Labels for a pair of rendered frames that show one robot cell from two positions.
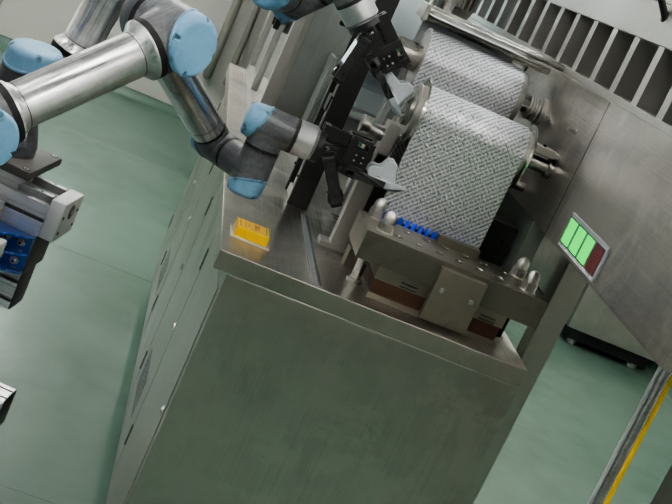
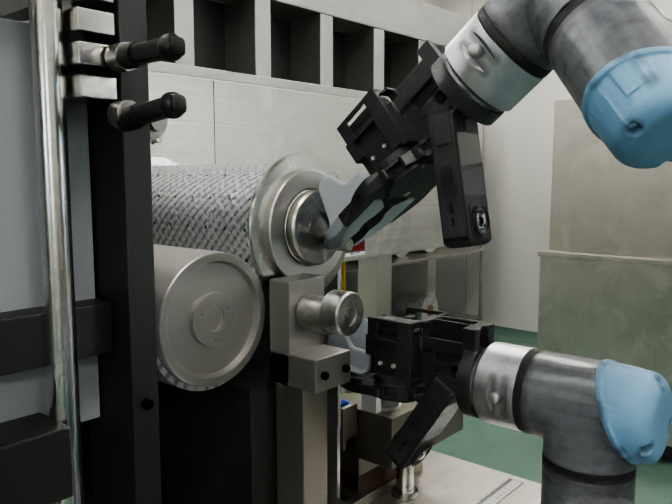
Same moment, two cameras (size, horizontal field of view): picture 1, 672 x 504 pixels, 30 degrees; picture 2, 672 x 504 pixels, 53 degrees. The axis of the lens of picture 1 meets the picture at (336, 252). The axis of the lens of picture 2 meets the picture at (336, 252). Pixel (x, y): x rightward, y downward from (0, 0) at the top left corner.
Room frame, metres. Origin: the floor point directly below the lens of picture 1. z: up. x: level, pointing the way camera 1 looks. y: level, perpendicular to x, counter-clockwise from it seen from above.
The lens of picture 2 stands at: (3.06, 0.52, 1.30)
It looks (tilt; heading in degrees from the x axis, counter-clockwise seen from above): 7 degrees down; 231
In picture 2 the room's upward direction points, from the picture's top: straight up
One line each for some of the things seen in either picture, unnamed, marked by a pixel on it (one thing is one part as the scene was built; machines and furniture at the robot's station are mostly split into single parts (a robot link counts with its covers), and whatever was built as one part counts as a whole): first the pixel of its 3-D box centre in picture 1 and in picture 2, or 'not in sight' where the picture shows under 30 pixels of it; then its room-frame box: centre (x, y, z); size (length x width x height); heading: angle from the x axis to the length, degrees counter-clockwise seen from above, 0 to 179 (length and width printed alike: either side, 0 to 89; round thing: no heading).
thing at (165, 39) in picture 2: not in sight; (149, 52); (2.91, 0.19, 1.36); 0.05 x 0.01 x 0.01; 101
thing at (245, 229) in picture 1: (251, 232); not in sight; (2.46, 0.17, 0.91); 0.07 x 0.07 x 0.02; 11
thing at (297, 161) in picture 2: (415, 111); (302, 226); (2.66, -0.03, 1.25); 0.15 x 0.01 x 0.15; 11
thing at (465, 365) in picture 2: (342, 152); (431, 361); (2.58, 0.07, 1.12); 0.12 x 0.08 x 0.09; 101
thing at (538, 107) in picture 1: (528, 107); not in sight; (2.96, -0.27, 1.33); 0.07 x 0.07 x 0.07; 11
